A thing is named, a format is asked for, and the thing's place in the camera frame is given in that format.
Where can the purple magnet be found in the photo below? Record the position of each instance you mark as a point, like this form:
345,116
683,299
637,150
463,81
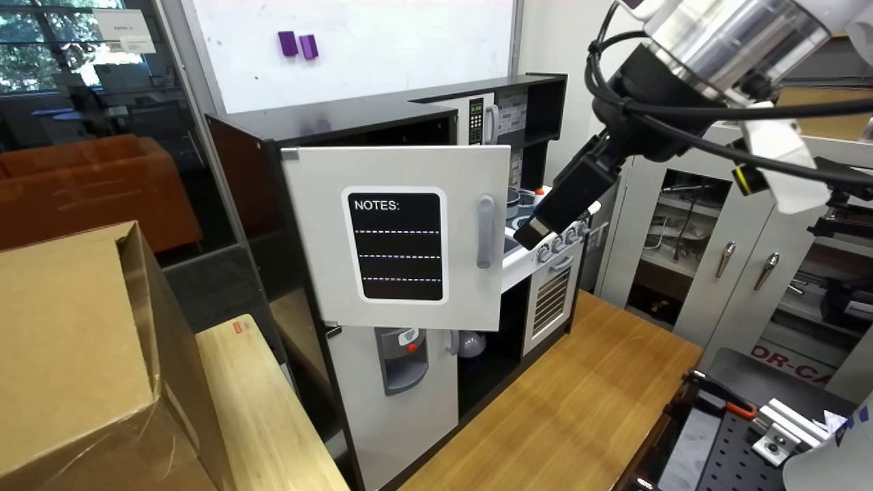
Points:
286,41
309,47

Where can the light wooden side table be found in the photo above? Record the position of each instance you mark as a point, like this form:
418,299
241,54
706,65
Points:
263,419

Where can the white toy microwave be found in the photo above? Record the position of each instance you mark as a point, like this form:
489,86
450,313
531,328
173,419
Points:
500,112

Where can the white grille oven door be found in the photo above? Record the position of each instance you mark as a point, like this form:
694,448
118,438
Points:
548,310

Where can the large framed whiteboard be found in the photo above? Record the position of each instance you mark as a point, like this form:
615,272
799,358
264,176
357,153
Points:
390,44

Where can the white notes cabinet door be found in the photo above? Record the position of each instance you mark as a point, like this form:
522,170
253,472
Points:
316,235

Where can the grey stove knob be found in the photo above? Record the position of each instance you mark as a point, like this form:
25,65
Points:
547,255
567,240

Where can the small aluminium bracket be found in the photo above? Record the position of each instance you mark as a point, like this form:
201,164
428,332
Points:
792,433

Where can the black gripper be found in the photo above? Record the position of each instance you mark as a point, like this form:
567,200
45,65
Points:
587,179

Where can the white dispenser fridge door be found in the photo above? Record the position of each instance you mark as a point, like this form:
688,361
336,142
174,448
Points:
362,426

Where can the black white toy kitchen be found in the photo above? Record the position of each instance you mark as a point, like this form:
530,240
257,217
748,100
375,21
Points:
263,200

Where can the large brown cardboard box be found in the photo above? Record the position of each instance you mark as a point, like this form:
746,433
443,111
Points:
72,365

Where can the grey metal storage cabinet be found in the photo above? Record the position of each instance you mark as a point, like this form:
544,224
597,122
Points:
698,275

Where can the black orange bar clamp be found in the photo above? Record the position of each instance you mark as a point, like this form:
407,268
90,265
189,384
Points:
725,406

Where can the black perforated mounting table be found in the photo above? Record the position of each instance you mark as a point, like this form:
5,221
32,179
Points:
725,453

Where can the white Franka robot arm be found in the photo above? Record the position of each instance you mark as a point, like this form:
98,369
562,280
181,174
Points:
718,44

